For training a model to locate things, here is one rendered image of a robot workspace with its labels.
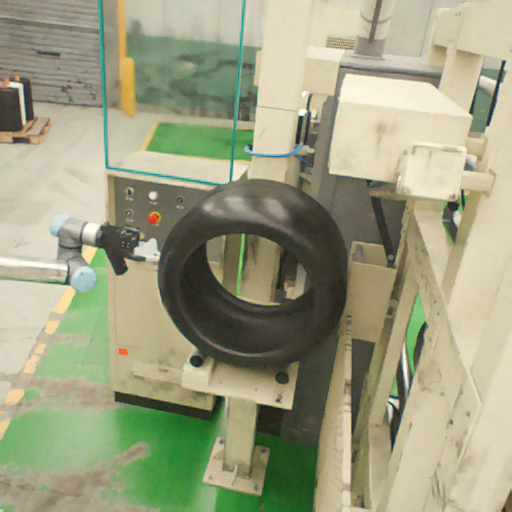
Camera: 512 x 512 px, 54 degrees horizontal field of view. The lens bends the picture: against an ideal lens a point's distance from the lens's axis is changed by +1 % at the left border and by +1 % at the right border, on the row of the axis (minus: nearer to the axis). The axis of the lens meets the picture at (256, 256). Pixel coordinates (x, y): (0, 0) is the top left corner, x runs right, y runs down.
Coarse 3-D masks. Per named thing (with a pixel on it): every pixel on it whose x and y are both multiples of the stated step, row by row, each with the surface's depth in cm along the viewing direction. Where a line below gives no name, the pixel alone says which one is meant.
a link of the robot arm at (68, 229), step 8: (56, 216) 156; (64, 216) 157; (72, 216) 158; (56, 224) 155; (64, 224) 155; (72, 224) 155; (80, 224) 155; (56, 232) 155; (64, 232) 155; (72, 232) 155; (80, 232) 154; (64, 240) 156; (72, 240) 156; (80, 240) 155
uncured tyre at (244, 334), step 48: (240, 192) 140; (288, 192) 145; (192, 240) 139; (288, 240) 134; (336, 240) 144; (192, 288) 174; (336, 288) 139; (192, 336) 153; (240, 336) 172; (288, 336) 169
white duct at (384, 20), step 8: (368, 0) 182; (376, 0) 180; (384, 0) 180; (392, 0) 181; (360, 8) 191; (368, 8) 185; (384, 8) 183; (392, 8) 186; (360, 16) 191; (368, 16) 187; (384, 16) 186; (360, 24) 193; (368, 24) 190; (384, 24) 190; (360, 32) 196; (368, 32) 193; (376, 32) 192; (384, 32) 194
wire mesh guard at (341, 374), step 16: (336, 368) 194; (336, 384) 178; (336, 400) 170; (336, 416) 158; (336, 432) 149; (320, 448) 208; (336, 448) 144; (320, 464) 192; (336, 464) 138; (320, 480) 184; (336, 480) 128; (320, 496) 169; (336, 496) 126
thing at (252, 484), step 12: (216, 444) 243; (264, 456) 240; (216, 468) 231; (252, 468) 233; (264, 468) 234; (204, 480) 224; (216, 480) 225; (228, 480) 226; (240, 480) 226; (252, 480) 227; (252, 492) 221
